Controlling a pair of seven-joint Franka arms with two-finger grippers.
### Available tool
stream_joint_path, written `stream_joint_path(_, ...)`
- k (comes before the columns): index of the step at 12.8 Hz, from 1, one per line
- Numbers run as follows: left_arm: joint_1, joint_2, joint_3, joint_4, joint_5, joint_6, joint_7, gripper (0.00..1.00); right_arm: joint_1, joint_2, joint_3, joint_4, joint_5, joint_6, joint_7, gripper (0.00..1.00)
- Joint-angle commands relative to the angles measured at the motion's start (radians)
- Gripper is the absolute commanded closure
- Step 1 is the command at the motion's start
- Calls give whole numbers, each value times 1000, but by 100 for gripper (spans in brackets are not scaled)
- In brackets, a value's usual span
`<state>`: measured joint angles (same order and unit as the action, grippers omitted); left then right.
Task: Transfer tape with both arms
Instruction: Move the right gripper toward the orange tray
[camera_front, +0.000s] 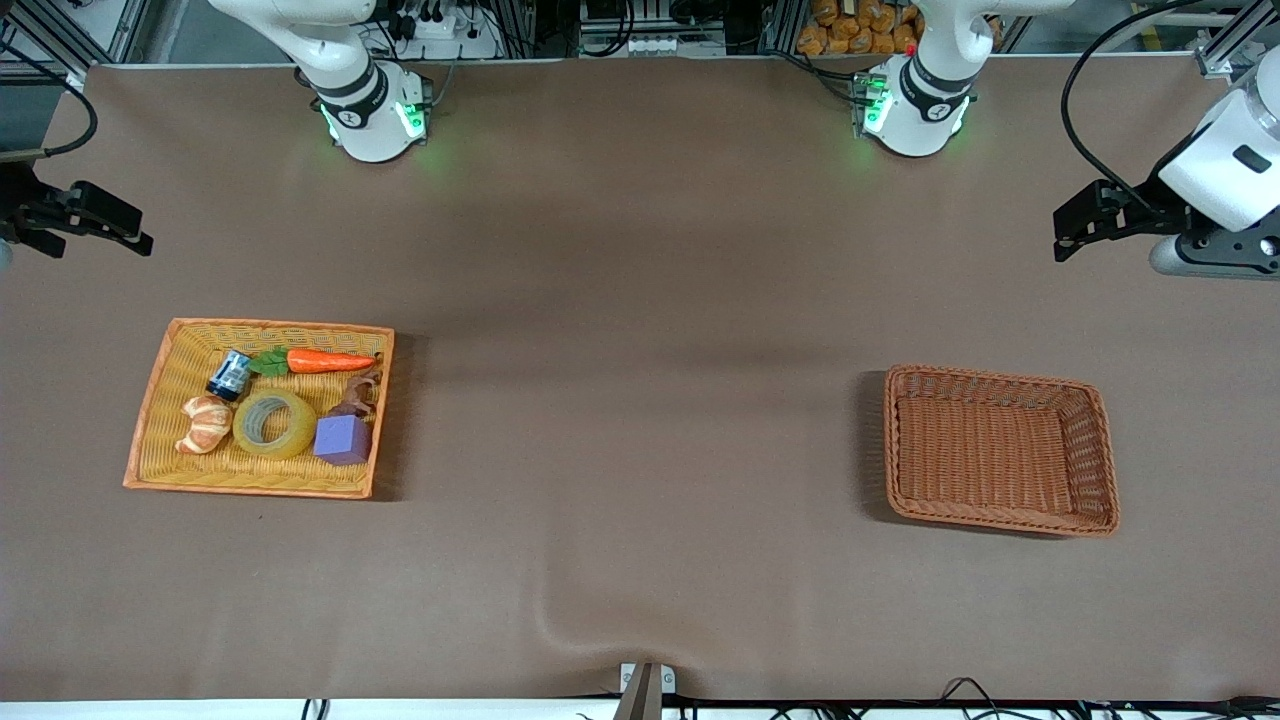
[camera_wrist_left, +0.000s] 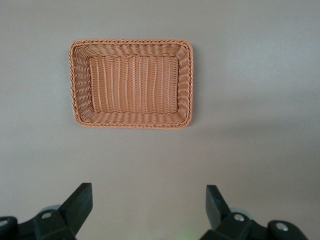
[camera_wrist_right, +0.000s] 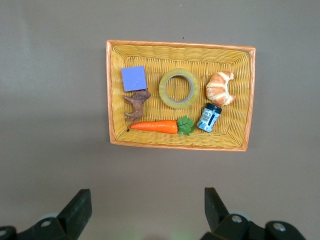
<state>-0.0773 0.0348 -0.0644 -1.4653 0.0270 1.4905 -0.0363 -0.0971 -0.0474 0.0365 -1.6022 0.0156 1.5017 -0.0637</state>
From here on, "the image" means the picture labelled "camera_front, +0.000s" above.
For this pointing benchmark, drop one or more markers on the yellow tape roll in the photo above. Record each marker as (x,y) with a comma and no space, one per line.
(305,430)

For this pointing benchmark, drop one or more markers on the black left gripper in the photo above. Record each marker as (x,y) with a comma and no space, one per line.
(1143,212)

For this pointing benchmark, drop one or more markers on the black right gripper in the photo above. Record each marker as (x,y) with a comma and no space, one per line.
(17,207)

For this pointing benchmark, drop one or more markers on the small blue can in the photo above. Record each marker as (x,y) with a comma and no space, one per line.
(230,375)

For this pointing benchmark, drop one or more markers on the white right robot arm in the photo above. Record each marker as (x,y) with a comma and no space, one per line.
(365,120)

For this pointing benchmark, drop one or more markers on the aluminium frame profile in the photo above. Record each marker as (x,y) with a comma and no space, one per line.
(60,30)
(1235,45)

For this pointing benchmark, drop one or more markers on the white power strip with plugs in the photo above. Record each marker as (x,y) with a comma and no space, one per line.
(445,35)

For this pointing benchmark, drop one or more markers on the long white power strip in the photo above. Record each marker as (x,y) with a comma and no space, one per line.
(665,45)

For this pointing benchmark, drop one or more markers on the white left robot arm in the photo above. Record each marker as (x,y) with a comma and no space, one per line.
(930,110)

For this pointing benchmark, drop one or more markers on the brown wicker basket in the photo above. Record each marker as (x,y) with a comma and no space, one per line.
(980,450)

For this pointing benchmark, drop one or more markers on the brown toy pretzel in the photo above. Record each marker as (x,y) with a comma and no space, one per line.
(352,407)

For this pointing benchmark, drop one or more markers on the brown table cover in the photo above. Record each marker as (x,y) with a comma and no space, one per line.
(640,300)

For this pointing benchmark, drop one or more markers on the toy croissant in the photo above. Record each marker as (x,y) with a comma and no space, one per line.
(205,425)

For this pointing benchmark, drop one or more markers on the purple cube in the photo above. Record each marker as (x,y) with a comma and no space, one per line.
(342,440)

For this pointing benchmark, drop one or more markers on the orange toy carrot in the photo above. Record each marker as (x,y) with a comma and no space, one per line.
(325,361)

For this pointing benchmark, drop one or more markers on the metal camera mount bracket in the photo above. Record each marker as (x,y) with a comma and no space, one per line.
(642,690)

